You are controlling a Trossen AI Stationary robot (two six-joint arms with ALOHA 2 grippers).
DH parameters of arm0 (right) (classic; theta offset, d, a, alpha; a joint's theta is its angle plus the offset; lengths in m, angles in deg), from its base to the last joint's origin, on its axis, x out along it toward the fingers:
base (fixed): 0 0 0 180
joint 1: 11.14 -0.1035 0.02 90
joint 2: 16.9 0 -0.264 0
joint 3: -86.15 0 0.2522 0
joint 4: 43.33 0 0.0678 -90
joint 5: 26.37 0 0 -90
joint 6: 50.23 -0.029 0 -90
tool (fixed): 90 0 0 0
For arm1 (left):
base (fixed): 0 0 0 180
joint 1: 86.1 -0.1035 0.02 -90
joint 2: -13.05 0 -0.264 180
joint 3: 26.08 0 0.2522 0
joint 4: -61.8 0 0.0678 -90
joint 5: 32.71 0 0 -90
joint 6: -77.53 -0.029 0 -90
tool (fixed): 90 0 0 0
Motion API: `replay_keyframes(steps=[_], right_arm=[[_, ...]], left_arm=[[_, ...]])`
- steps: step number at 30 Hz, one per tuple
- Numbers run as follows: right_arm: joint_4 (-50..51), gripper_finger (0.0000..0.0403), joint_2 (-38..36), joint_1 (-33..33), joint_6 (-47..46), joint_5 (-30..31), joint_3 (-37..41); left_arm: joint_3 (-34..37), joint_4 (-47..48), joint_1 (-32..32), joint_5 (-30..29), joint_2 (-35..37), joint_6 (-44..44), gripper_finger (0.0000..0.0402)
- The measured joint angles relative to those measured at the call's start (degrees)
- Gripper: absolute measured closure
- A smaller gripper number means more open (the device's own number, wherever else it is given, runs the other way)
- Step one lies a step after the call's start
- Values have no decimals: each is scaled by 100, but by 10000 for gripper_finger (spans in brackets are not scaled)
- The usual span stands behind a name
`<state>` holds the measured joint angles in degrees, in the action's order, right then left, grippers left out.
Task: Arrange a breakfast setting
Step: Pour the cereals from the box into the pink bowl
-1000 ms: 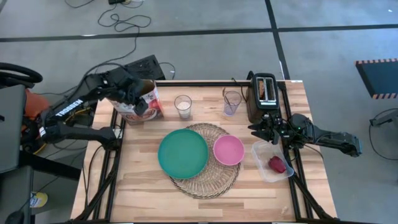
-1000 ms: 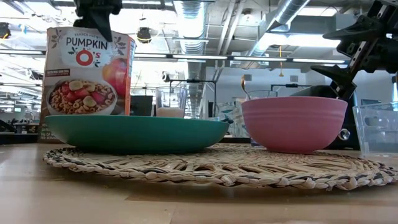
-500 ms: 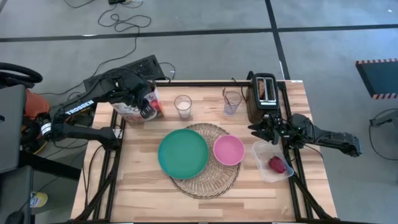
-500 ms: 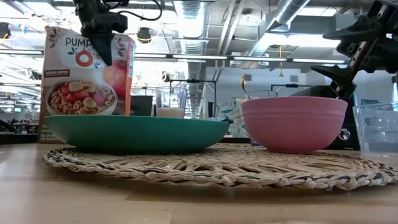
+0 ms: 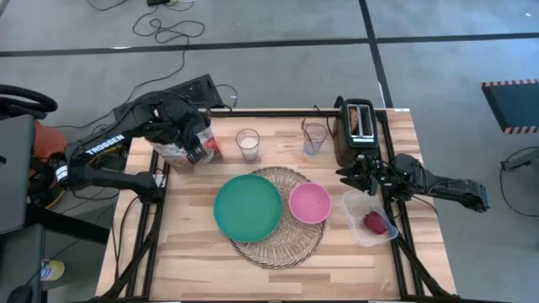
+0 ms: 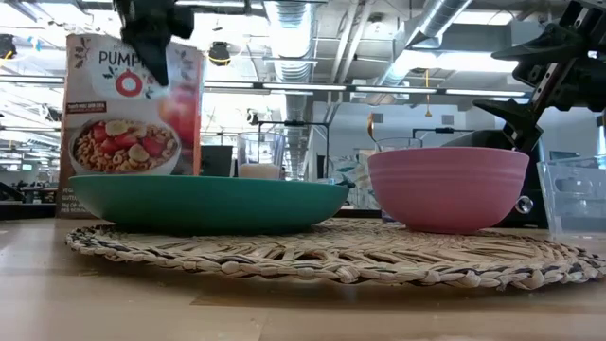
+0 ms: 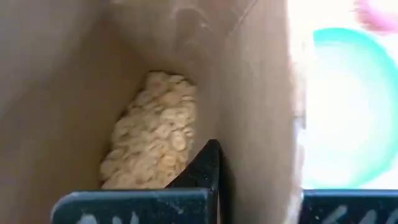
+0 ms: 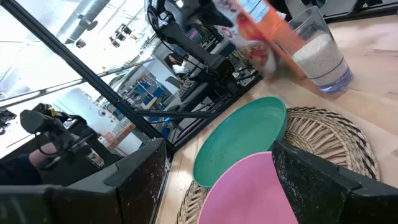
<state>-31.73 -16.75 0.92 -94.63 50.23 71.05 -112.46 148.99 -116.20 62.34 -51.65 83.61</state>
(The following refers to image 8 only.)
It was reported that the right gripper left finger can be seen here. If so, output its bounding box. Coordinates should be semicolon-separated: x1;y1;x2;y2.
0;138;168;224

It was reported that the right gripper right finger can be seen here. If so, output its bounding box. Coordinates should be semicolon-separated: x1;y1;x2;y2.
271;139;398;224

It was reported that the orange pumpkin cereal box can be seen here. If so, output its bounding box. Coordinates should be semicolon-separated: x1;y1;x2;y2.
211;0;307;80

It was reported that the round woven straw placemat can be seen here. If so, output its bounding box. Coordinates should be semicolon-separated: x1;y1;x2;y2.
175;106;382;224

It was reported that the person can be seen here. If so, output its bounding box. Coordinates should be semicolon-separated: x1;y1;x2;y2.
0;141;60;187
164;52;189;77

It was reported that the pink bowl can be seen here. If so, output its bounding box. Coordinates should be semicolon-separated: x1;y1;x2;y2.
197;151;299;224

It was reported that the black device on stand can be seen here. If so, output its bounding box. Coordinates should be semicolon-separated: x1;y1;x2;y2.
19;108;97;170

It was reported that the green plate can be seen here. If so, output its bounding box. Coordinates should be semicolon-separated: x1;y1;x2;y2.
192;95;289;190

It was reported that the clear glass with white filling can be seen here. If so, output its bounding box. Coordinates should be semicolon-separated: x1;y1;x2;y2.
275;5;354;94

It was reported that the black aluminium table frame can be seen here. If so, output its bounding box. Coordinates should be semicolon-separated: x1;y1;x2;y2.
0;0;215;155

